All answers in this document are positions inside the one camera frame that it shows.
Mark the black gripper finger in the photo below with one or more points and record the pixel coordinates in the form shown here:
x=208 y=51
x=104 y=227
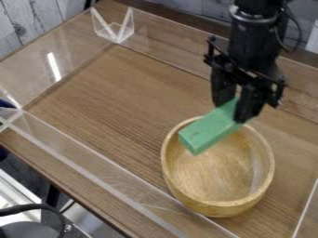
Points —
x=223 y=87
x=250 y=103

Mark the black metal bracket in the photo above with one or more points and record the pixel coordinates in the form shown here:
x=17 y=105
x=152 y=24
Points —
x=61 y=225

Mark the clear acrylic enclosure wall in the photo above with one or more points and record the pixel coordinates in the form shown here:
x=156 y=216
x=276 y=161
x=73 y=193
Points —
x=100 y=88

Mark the green rectangular block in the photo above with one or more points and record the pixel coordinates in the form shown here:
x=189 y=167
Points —
x=211 y=128

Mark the brown wooden bowl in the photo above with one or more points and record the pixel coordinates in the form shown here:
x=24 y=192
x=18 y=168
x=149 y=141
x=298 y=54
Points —
x=223 y=181

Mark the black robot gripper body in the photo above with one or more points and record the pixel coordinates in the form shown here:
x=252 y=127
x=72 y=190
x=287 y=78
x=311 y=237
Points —
x=256 y=32

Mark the blue object at left edge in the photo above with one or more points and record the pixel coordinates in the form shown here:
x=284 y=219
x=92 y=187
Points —
x=5 y=104

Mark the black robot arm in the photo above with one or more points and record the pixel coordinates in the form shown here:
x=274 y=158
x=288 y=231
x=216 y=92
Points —
x=244 y=74

